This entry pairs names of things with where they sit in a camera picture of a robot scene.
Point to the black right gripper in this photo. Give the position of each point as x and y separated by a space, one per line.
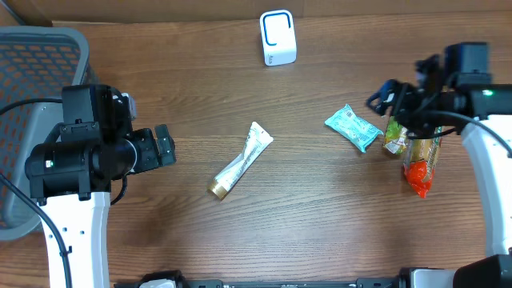
402 106

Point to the white tube gold cap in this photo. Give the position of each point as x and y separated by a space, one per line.
256 142

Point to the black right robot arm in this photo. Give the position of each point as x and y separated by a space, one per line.
456 89

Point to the grey plastic mesh basket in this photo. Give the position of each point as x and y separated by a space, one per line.
36 63

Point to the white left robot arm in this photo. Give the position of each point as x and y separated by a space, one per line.
70 178

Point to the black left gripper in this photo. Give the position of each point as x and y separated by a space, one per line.
158 146

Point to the white barcode scanner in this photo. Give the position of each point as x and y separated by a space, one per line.
279 43

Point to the orange spaghetti packet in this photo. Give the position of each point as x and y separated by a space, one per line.
419 163

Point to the teal snack packet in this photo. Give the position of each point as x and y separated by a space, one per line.
357 130

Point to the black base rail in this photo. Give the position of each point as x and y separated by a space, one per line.
280 284

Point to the green tea packet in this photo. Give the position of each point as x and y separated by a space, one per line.
395 137

